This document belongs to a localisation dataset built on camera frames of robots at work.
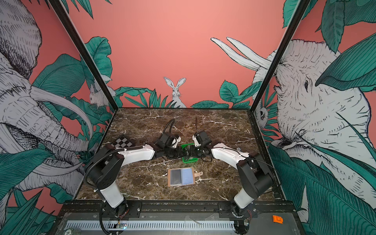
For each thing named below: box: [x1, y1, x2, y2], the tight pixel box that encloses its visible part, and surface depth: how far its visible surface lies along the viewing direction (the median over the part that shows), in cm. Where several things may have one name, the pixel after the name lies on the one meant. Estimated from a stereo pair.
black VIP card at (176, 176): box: [170, 169, 182, 185], surface depth 86 cm
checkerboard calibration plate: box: [110, 135, 133, 148], surface depth 97 cm
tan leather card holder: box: [167, 167, 204, 188], surface depth 87 cm
